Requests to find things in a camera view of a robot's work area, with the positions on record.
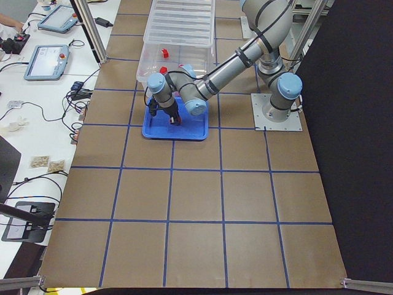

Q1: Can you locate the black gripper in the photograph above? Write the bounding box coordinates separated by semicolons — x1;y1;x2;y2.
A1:
162;103;182;125

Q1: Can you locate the clear plastic box lid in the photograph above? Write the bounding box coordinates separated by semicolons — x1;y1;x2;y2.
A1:
144;0;216;48

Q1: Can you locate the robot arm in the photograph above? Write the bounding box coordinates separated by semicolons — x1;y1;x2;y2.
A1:
146;0;303;125

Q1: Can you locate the blue plastic tray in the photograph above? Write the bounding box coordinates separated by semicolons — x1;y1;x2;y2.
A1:
141;95;210;141

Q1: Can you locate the clear plastic storage box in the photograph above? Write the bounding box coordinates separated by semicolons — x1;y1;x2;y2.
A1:
136;43;215;89

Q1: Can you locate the red block far middle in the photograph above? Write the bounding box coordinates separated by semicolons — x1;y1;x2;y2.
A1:
161;49;169;59

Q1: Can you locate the blue patterned small device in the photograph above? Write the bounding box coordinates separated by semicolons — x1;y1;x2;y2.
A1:
71;81;84;91

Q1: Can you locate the black power adapter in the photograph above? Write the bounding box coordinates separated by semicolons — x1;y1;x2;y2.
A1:
95;17;113;28

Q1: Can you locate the teach pendant near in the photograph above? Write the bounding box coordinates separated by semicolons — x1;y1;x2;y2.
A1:
24;45;69;81

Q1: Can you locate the teach pendant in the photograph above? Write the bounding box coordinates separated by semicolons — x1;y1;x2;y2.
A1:
24;45;69;81
37;6;78;34

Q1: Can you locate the teach pendant far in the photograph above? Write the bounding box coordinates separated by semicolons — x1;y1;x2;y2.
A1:
37;6;78;34

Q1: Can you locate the black monitor stand base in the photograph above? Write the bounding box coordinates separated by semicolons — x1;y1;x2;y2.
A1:
1;201;55;243

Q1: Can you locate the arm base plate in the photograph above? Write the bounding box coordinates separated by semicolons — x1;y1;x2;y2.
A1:
251;93;303;132
240;16;255;39

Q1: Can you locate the black cable bundle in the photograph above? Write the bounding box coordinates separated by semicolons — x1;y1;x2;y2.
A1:
61;88;93;145

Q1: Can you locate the aluminium frame post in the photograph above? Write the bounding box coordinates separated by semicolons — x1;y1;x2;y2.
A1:
70;0;108;64

